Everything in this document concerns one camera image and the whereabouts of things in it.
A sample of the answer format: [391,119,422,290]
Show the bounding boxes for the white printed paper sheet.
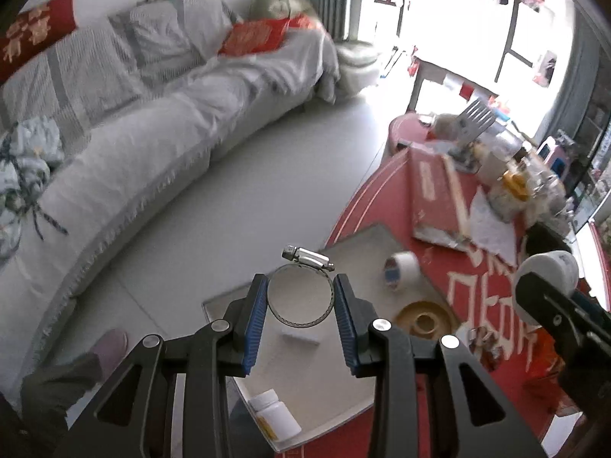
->
[470,188,519,268]

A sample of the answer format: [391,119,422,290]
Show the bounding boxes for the white bottle grey label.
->
[513,250,580,325]

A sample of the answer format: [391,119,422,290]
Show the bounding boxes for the grey striped cushion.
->
[110,0,232,82]
[0,24,144,153]

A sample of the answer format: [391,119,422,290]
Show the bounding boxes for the plain white pill bottle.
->
[249,389,302,442]

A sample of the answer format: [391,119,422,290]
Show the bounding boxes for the white covered sofa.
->
[0,0,342,373]

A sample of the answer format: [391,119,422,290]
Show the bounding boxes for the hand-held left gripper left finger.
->
[67,273,270,458]

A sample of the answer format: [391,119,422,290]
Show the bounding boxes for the small yellow object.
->
[503,172,528,201]

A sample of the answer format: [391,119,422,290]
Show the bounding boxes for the white tape roll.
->
[384,250,422,292]

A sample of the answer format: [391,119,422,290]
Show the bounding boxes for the round patterned tin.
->
[489,174,530,223]

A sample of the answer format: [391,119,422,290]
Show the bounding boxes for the grey metal stand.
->
[449,97,498,173]

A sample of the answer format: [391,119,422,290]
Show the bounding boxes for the metal watch band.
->
[468,327,502,370]

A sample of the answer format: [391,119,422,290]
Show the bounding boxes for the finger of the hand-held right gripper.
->
[516,271,595,351]
[570,287,611,332]

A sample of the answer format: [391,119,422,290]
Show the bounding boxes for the round wooden disc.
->
[396,299,454,342]

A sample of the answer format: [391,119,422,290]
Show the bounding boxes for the small white rectangular box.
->
[281,327,320,347]

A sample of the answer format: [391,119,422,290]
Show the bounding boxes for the metal hose clamp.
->
[267,245,336,327]

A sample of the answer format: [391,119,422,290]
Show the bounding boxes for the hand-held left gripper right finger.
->
[333,273,547,458]

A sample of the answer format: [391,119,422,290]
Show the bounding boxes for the grey shallow box tray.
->
[203,222,461,454]

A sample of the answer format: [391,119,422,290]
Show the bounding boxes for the black box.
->
[525,222,574,256]

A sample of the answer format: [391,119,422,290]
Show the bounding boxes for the pink slipper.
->
[91,328,129,377]

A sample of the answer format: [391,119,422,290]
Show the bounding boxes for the white paper cup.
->
[480,145,509,184]

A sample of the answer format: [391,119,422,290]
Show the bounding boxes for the red patterned cushion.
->
[220,16,316,55]

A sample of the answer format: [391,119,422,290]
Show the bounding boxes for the red cushion white characters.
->
[0,0,77,82]

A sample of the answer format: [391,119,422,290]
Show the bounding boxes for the red round tablecloth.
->
[325,114,611,458]

